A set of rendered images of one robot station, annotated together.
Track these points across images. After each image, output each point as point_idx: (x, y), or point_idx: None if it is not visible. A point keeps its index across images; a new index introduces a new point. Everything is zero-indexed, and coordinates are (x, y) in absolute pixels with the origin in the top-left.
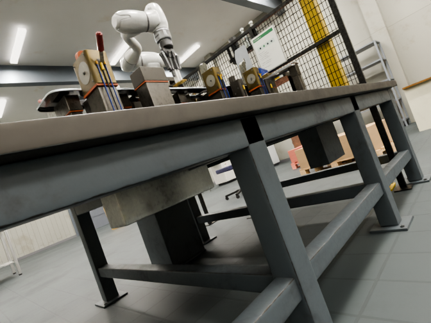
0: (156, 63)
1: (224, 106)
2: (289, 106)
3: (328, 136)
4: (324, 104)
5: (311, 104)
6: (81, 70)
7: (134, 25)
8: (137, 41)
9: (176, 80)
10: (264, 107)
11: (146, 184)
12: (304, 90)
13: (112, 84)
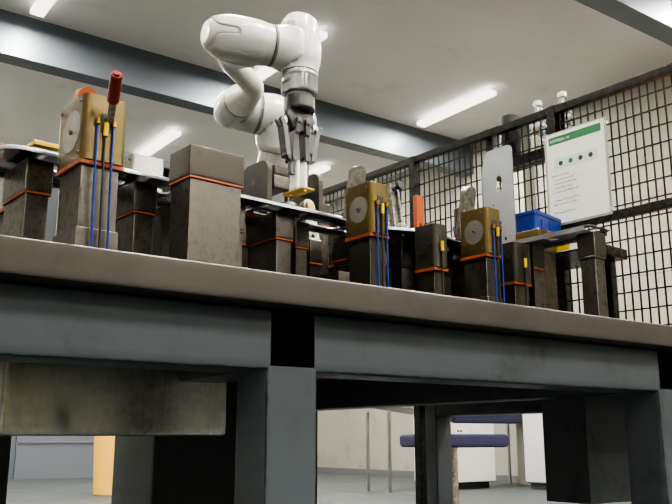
0: None
1: (225, 280)
2: (416, 321)
3: (619, 435)
4: (547, 345)
5: (500, 335)
6: (69, 126)
7: (242, 50)
8: (256, 74)
9: (291, 184)
10: (328, 307)
11: (75, 375)
12: (471, 300)
13: (111, 167)
